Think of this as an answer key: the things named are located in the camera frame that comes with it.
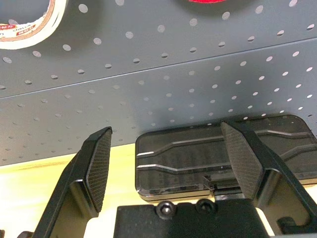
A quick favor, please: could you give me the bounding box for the red tape roll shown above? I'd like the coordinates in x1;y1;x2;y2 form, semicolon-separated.
177;0;230;3

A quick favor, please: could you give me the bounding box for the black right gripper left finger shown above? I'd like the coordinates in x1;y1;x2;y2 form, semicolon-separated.
32;126;113;238

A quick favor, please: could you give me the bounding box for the white tape roll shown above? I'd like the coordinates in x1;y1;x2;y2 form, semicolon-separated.
0;0;67;50

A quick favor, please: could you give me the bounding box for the black plastic tool case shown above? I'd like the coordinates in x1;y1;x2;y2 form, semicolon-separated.
135;114;317;203

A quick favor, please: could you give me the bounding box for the dark grey metal pegboard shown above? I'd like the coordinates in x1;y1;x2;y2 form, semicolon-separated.
0;0;317;167

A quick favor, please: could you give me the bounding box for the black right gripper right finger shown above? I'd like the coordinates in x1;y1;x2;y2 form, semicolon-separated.
219;120;317;235

